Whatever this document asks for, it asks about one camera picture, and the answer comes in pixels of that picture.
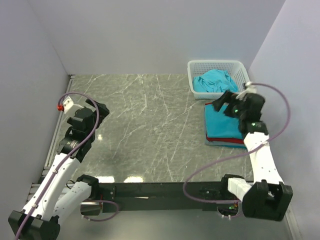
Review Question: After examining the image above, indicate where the teal t shirt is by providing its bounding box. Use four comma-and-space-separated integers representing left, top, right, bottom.
204, 103, 243, 139

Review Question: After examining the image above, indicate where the crumpled light blue shirt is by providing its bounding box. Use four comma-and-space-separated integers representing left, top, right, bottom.
192, 69, 239, 93

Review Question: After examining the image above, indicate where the folded red t shirt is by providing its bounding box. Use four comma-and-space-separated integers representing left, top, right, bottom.
204, 130, 244, 146

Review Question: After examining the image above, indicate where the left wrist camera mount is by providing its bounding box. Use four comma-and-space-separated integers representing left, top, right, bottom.
57, 96, 83, 117

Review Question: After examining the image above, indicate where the white plastic basket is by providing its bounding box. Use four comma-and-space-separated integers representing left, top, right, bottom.
187, 59, 250, 100

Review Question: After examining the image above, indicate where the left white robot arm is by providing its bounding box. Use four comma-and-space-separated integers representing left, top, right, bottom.
8, 97, 110, 240

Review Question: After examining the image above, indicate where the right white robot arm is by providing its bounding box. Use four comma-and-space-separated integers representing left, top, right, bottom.
212, 90, 293, 222

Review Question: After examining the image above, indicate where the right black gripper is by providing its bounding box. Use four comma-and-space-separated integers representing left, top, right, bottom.
210, 90, 247, 121

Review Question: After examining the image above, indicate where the folded blue shirt under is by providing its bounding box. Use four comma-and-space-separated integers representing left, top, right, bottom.
204, 139, 246, 149

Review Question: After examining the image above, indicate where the black base beam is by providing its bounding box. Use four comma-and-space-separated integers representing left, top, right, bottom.
89, 181, 239, 217

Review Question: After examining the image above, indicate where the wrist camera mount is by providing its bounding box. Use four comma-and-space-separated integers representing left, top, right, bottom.
57, 96, 83, 117
235, 81, 258, 100

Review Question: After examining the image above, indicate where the aluminium rail frame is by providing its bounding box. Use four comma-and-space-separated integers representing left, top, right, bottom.
24, 182, 292, 205

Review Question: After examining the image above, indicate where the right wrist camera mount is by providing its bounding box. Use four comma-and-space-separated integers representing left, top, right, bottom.
235, 81, 258, 100

